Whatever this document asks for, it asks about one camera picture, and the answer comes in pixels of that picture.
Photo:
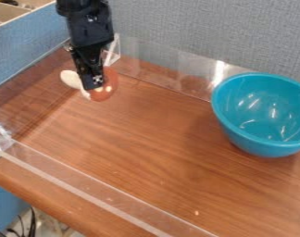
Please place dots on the wooden shelf box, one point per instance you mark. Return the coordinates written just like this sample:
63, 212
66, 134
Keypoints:
15, 8

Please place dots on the white brown toy mushroom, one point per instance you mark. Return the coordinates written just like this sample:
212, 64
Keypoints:
99, 94

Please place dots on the clear acrylic barrier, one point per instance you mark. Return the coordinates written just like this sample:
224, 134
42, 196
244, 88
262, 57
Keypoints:
141, 166

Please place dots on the blue plastic bowl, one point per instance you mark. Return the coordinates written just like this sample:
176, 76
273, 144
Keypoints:
257, 108

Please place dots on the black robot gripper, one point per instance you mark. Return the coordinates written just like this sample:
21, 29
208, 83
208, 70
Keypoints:
90, 29

